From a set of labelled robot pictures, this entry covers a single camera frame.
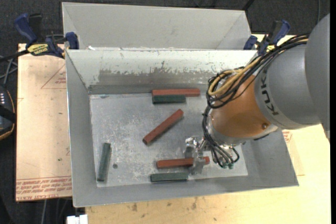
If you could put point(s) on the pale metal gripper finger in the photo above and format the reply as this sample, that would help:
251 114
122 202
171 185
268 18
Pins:
189 151
197 166

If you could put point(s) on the red-brown block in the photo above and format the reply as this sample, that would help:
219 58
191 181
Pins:
163 126
176 92
173 162

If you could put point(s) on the dark green flat block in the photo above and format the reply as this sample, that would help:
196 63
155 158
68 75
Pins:
104 162
168 99
169 177

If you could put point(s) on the grey metal bin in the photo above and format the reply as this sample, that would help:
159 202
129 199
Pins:
126 123

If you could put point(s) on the brown cardboard board, red print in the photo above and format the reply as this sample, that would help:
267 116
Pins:
42 123

